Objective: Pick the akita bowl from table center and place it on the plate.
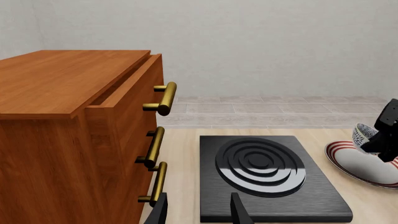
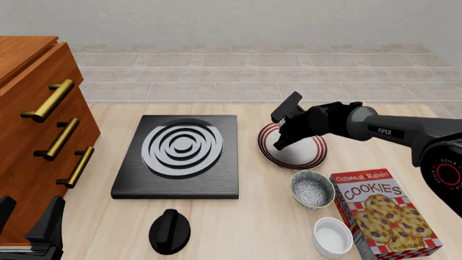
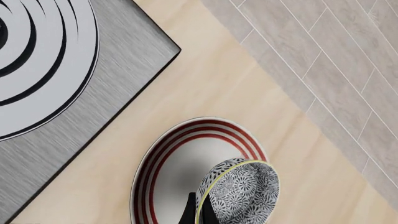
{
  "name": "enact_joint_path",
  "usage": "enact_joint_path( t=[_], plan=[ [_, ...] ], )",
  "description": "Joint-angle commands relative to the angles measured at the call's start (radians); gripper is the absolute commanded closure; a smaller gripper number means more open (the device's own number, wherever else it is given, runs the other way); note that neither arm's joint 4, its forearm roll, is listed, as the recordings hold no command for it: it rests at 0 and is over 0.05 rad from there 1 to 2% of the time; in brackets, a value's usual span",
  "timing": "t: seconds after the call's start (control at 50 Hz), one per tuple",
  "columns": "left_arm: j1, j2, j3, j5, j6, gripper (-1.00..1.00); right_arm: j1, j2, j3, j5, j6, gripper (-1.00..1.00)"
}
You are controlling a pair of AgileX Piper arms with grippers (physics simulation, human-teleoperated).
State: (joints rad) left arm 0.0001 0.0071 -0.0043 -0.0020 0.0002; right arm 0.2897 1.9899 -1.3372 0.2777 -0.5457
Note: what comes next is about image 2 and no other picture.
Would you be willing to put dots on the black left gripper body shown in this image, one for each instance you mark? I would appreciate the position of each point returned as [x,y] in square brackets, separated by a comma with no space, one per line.
[29,252]

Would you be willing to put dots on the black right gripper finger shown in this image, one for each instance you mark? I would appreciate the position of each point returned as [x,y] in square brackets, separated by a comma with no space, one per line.
[283,142]

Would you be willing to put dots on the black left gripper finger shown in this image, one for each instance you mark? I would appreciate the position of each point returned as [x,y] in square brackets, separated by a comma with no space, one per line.
[48,224]
[6,211]

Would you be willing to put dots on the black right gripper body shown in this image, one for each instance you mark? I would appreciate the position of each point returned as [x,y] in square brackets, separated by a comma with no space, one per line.
[301,122]

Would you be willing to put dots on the grey and black right arm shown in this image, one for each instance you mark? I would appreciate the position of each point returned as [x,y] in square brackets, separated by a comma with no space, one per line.
[397,132]

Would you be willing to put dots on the white plate with red rings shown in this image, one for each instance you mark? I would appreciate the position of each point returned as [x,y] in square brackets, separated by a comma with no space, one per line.
[307,154]

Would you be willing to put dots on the speckled patterned bowl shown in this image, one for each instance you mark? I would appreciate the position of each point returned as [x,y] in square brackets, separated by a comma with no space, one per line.
[312,189]

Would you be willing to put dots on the flat black stove plate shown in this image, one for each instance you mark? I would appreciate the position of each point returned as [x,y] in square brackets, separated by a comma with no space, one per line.
[133,173]

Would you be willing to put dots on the wooden cabinet drawer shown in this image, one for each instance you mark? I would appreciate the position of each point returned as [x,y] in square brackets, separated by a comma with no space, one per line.
[21,168]
[32,200]
[21,93]

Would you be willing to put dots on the small white ramekin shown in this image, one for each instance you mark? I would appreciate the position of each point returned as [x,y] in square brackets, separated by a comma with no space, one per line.
[332,238]

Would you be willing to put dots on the round black stove knob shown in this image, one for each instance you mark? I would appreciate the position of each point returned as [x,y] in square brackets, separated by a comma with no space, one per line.
[169,233]

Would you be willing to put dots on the oatmeal raisin cookies box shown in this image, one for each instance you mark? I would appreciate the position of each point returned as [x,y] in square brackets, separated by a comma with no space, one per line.
[390,216]

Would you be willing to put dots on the wooden cabinet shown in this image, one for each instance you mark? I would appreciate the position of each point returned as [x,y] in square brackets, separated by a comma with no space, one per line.
[14,59]

